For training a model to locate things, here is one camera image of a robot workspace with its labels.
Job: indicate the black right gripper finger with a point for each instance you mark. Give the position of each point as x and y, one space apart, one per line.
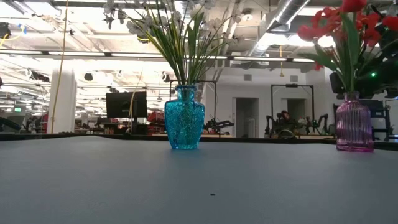
336 83

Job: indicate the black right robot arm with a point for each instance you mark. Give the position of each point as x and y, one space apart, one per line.
390 40

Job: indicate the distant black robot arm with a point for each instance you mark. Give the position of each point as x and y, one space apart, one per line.
217 126

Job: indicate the purple glass vase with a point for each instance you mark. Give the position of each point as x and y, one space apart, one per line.
354 124

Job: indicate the blue glass vase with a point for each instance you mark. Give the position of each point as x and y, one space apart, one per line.
185 121

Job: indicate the black monitor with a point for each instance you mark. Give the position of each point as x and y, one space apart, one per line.
126 105

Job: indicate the long ceiling light strip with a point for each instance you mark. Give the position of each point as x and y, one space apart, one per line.
93 54

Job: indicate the white pillar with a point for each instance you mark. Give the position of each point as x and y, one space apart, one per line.
66 99

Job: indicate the green exit sign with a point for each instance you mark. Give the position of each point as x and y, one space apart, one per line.
17 109

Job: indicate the silver ventilation duct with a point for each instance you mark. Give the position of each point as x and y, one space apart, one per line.
289 12

